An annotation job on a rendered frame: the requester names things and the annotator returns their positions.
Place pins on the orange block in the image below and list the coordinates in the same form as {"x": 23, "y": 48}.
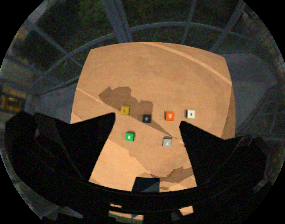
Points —
{"x": 169, "y": 116}

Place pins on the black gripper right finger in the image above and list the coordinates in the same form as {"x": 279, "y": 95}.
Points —
{"x": 207, "y": 153}

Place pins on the green block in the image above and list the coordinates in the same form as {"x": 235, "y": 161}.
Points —
{"x": 129, "y": 136}

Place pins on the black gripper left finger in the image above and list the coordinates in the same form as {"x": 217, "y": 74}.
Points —
{"x": 82, "y": 142}

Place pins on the yellow block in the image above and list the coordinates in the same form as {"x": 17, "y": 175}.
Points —
{"x": 125, "y": 111}

